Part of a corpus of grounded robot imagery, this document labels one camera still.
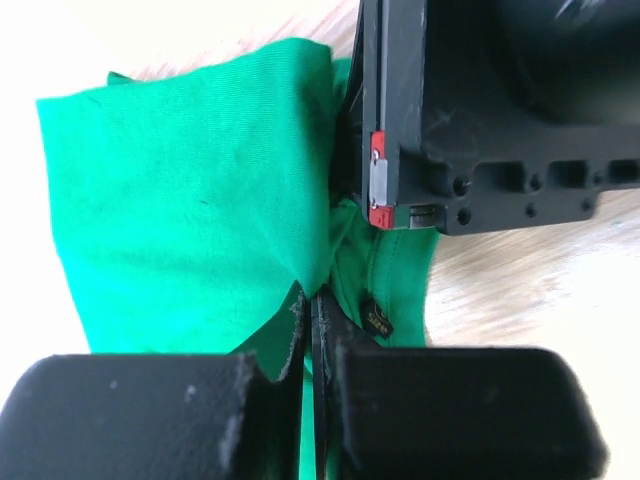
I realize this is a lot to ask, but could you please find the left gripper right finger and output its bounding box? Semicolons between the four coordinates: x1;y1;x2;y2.
311;292;608;480

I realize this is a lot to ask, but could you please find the green t shirt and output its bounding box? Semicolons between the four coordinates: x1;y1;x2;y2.
34;38;441;480

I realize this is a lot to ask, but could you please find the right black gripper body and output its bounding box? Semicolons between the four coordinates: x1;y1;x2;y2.
349;1;639;236

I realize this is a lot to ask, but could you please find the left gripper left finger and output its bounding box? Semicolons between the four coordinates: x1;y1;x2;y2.
1;289;306;479

